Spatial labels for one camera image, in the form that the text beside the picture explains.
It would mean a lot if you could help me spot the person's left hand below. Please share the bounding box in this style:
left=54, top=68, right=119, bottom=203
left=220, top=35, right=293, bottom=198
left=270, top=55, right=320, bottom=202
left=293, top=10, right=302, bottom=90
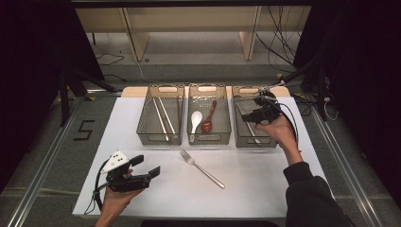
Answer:
left=98, top=168, right=145, bottom=218

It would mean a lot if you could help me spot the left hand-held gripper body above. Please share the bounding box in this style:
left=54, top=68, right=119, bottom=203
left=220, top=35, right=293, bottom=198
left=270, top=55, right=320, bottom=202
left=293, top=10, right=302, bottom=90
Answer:
left=100, top=150, right=152, bottom=193

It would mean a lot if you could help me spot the white table mat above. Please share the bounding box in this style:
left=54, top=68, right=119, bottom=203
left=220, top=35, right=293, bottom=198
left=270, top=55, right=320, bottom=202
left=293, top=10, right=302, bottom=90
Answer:
left=72, top=96, right=343, bottom=220

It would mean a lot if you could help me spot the black floor cable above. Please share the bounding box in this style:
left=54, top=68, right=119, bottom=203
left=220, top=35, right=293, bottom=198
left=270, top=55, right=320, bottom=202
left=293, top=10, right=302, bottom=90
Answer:
left=95, top=51, right=127, bottom=83

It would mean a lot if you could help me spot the aluminium floor rail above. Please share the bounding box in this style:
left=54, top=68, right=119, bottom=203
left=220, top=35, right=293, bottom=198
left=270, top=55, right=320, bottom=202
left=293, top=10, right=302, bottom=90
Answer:
left=6, top=94, right=86, bottom=227
left=310, top=107, right=384, bottom=227

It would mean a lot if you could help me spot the hand-held gripper cable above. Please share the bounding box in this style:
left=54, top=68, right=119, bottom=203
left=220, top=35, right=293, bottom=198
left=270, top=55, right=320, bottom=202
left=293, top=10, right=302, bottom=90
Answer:
left=84, top=162, right=110, bottom=216
left=256, top=79, right=301, bottom=150

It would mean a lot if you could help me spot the short aluminium rail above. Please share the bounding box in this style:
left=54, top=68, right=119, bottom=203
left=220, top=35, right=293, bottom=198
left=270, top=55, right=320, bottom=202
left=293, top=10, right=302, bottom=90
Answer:
left=86, top=89, right=123, bottom=96

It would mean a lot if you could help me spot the brown spoon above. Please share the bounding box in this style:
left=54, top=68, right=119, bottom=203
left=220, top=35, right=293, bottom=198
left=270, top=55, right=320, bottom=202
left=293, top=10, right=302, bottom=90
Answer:
left=200, top=99, right=218, bottom=133

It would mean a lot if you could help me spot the right hand-held gripper cable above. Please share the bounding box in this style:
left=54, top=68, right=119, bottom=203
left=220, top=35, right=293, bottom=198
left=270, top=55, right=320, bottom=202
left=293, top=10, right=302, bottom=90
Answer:
left=256, top=79, right=301, bottom=150

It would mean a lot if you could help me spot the bundle of black cables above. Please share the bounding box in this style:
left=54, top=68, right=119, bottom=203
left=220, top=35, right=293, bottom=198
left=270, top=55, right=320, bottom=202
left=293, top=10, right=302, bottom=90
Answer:
left=254, top=6, right=304, bottom=74

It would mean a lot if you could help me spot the light wooden desk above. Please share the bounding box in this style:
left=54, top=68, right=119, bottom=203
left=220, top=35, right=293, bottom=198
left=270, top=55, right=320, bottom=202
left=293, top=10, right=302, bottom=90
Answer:
left=75, top=6, right=313, bottom=62

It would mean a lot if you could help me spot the white floor cable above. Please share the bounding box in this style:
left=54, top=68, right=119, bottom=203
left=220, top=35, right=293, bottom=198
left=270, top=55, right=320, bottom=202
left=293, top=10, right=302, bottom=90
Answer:
left=135, top=60, right=159, bottom=84

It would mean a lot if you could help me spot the grey translucent plastic basket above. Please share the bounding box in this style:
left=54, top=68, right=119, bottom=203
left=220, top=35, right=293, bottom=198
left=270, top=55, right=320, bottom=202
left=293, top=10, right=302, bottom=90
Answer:
left=186, top=82, right=233, bottom=146
left=135, top=83, right=185, bottom=147
left=231, top=84, right=284, bottom=148

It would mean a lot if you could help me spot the metal knife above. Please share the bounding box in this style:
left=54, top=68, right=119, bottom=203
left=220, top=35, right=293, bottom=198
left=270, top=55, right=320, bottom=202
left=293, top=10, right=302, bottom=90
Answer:
left=244, top=121, right=263, bottom=146

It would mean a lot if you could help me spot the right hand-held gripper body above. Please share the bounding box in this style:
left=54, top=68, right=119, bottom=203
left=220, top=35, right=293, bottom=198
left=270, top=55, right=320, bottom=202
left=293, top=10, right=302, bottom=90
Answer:
left=235, top=91, right=282, bottom=125

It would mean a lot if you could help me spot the white spoon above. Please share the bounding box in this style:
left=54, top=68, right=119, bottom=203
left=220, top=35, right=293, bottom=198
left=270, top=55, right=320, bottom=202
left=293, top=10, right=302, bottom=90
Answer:
left=188, top=111, right=203, bottom=145

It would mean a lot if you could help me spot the black crossbar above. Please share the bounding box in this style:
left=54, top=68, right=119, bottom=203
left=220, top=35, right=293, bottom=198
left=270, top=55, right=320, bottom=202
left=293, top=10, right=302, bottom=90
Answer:
left=70, top=0, right=316, bottom=9

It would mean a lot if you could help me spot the person's right hand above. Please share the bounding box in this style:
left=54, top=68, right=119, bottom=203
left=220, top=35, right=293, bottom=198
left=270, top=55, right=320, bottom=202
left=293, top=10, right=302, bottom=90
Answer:
left=254, top=114, right=304, bottom=166

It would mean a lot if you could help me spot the left hand-held gripper cable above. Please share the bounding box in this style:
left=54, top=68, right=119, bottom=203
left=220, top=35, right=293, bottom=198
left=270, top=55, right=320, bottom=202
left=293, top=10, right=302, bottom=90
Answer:
left=84, top=162, right=110, bottom=216

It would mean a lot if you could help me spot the dark curtain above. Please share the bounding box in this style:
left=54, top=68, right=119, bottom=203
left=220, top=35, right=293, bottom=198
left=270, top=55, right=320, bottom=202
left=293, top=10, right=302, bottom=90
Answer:
left=294, top=0, right=401, bottom=209
left=0, top=0, right=105, bottom=193

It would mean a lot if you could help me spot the black metal stand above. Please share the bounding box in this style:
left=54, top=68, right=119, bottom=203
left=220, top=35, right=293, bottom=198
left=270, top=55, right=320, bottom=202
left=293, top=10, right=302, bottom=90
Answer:
left=58, top=67, right=117, bottom=127
left=272, top=56, right=329, bottom=122

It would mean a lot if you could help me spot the metal fork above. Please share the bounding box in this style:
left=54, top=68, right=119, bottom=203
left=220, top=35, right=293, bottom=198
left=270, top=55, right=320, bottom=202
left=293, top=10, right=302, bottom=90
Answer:
left=179, top=148, right=226, bottom=189

